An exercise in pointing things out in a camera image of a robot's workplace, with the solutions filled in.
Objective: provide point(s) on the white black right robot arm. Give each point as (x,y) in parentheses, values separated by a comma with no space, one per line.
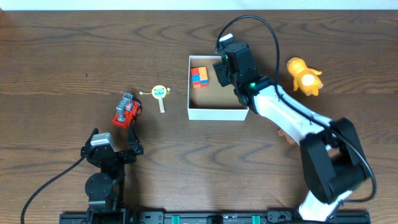
(332,159)

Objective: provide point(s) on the orange rubber animal toy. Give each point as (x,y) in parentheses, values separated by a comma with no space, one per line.
(305,79)

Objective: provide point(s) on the red toy truck grey crane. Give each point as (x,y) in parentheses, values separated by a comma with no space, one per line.
(128,109)

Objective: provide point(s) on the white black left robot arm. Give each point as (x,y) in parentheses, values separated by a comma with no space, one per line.
(105,189)

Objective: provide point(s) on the brown plush toy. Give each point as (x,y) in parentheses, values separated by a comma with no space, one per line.
(288,138)

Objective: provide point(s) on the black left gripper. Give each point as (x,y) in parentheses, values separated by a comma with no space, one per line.
(116,155)

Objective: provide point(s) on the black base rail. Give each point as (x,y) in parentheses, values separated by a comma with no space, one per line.
(271,216)

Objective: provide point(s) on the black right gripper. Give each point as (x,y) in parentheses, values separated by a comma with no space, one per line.
(222,71)

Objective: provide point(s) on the colourful puzzle cube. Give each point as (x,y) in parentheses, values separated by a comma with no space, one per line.
(199,77)

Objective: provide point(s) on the beige cardboard box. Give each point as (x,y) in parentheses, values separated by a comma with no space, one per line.
(212,102)

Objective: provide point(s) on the yellow cat rattle drum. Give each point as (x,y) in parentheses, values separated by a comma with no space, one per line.
(159,92)

